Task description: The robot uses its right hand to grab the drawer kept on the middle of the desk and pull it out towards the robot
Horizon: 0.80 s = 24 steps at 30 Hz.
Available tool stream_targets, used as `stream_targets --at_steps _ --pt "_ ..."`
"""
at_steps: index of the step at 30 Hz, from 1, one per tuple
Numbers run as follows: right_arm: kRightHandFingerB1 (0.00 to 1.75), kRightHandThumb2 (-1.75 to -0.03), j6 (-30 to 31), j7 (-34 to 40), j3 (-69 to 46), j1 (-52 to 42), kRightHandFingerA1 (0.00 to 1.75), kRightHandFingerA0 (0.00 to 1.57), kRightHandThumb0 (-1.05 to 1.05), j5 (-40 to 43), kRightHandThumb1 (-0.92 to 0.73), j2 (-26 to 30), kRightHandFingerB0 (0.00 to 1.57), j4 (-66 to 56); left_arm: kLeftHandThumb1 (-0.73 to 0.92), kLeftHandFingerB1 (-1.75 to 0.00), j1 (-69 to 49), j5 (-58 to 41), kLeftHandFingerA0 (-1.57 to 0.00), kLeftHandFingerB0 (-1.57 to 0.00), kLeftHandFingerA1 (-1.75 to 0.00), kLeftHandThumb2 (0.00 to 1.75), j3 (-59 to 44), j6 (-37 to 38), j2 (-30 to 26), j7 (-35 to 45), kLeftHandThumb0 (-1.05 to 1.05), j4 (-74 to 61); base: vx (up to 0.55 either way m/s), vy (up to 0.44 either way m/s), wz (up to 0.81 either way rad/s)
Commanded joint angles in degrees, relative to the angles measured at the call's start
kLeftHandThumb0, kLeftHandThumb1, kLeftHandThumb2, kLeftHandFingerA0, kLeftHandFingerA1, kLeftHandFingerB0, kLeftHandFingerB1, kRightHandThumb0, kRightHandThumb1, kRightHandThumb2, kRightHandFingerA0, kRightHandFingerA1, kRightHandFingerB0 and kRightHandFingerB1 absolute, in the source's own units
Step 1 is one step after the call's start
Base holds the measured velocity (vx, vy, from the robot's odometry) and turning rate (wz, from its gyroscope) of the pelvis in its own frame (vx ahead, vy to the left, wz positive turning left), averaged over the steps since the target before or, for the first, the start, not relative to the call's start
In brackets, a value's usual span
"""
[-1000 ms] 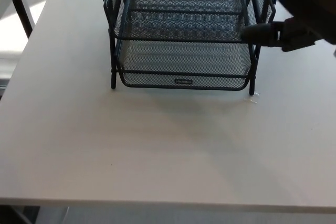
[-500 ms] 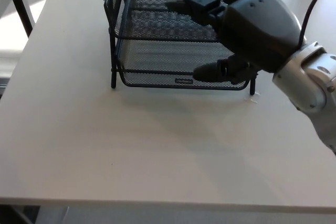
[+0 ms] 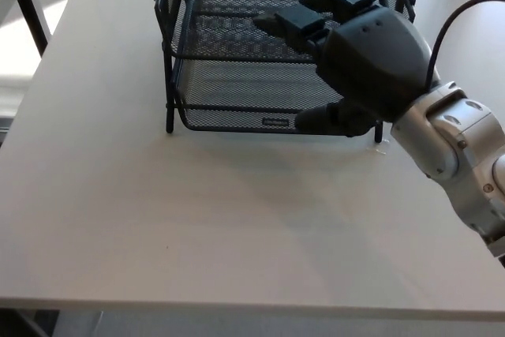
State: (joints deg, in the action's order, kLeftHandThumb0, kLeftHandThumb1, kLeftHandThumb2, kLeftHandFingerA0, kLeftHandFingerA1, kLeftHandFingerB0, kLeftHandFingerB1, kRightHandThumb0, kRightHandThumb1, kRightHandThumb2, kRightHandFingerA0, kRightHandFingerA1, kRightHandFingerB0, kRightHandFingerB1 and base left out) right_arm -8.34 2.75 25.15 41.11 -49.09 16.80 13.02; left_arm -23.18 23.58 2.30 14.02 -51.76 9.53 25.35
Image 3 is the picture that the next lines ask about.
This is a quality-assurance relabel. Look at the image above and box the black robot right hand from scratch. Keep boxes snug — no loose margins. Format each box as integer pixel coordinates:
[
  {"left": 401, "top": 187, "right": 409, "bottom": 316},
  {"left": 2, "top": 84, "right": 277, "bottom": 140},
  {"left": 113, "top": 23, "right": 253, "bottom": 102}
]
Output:
[{"left": 251, "top": 0, "right": 442, "bottom": 137}]

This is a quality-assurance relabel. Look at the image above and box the black mesh drawer tray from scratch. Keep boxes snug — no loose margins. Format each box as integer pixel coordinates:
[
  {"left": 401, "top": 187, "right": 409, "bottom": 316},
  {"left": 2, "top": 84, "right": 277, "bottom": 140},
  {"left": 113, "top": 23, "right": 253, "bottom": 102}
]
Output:
[{"left": 153, "top": 0, "right": 415, "bottom": 66}]

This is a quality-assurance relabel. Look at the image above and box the clear tape piece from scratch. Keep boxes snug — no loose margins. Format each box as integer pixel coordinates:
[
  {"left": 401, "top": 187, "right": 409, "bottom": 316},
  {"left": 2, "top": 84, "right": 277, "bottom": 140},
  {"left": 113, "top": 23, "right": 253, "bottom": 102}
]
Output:
[{"left": 366, "top": 139, "right": 390, "bottom": 156}]

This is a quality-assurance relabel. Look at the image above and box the black mesh tray with label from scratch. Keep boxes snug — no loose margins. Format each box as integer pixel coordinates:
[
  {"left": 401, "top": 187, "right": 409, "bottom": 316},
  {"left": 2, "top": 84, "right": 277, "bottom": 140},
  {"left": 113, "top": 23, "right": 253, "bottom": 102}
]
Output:
[{"left": 171, "top": 56, "right": 376, "bottom": 137}]

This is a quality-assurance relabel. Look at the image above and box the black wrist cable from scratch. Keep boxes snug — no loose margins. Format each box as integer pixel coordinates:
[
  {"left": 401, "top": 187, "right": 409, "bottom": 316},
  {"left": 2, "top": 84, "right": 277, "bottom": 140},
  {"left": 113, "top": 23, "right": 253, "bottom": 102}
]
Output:
[{"left": 424, "top": 0, "right": 505, "bottom": 89}]

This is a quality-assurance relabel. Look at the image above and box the black wire organizer rack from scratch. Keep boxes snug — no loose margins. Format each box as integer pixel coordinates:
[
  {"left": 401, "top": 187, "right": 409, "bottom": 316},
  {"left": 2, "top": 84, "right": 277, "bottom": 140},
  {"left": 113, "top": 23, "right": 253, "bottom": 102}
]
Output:
[{"left": 152, "top": 0, "right": 417, "bottom": 144}]

